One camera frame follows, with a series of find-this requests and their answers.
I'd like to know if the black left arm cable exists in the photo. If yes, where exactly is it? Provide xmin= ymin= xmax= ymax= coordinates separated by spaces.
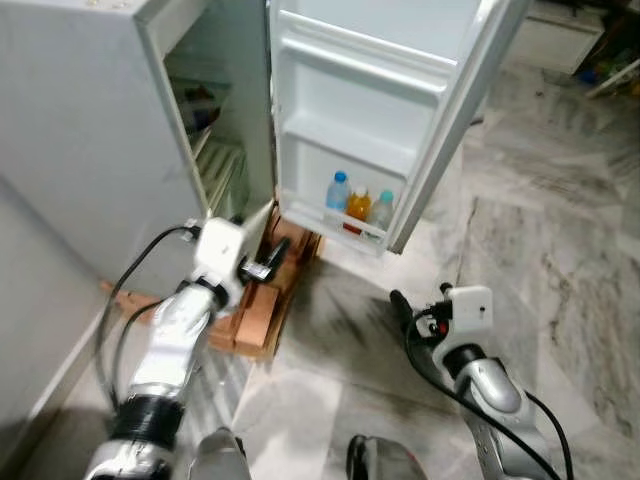
xmin=95 ymin=224 xmax=201 ymax=406

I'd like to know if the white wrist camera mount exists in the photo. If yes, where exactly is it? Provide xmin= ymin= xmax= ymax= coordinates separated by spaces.
xmin=194 ymin=217 xmax=249 ymax=292
xmin=439 ymin=284 xmax=495 ymax=347

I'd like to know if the packaged food inside fridge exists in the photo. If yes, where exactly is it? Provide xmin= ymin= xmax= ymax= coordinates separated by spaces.
xmin=178 ymin=82 xmax=226 ymax=133

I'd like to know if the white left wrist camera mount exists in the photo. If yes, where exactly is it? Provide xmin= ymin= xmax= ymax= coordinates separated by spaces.
xmin=194 ymin=217 xmax=249 ymax=292

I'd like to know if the white wire fridge shelf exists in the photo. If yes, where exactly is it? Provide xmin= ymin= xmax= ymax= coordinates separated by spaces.
xmin=195 ymin=140 xmax=248 ymax=216

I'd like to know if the white low cabinet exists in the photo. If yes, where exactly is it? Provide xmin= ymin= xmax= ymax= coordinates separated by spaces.
xmin=505 ymin=0 xmax=607 ymax=77

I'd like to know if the white fridge body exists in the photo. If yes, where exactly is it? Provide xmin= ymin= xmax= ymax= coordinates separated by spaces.
xmin=0 ymin=0 xmax=279 ymax=301

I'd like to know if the blue cap water bottle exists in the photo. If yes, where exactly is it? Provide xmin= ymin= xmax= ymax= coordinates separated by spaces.
xmin=326 ymin=171 xmax=352 ymax=214

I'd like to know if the orange juice bottle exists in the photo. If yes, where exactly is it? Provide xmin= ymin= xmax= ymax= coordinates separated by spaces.
xmin=346 ymin=188 xmax=373 ymax=234

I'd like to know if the teal cap clear bottle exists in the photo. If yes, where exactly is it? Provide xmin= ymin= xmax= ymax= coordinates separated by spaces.
xmin=368 ymin=190 xmax=396 ymax=234

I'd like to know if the silver robot left leg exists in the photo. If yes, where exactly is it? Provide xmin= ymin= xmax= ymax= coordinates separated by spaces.
xmin=188 ymin=428 xmax=251 ymax=480

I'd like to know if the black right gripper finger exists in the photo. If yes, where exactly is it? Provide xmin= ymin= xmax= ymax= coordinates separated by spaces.
xmin=389 ymin=289 xmax=419 ymax=339

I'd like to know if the silver robot leg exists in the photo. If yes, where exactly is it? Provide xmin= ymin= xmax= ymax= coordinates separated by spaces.
xmin=188 ymin=428 xmax=251 ymax=480
xmin=345 ymin=435 xmax=431 ymax=480

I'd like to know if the silver robot right leg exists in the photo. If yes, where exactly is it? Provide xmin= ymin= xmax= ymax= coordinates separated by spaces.
xmin=345 ymin=435 xmax=431 ymax=480

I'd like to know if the white fridge door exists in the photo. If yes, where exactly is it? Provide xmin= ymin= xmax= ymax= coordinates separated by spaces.
xmin=267 ymin=0 xmax=532 ymax=257

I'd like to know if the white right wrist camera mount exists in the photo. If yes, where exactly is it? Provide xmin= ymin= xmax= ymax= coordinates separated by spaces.
xmin=439 ymin=284 xmax=495 ymax=347

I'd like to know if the brown wooden fridge stand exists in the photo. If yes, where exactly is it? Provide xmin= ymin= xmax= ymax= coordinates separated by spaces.
xmin=100 ymin=212 xmax=324 ymax=362

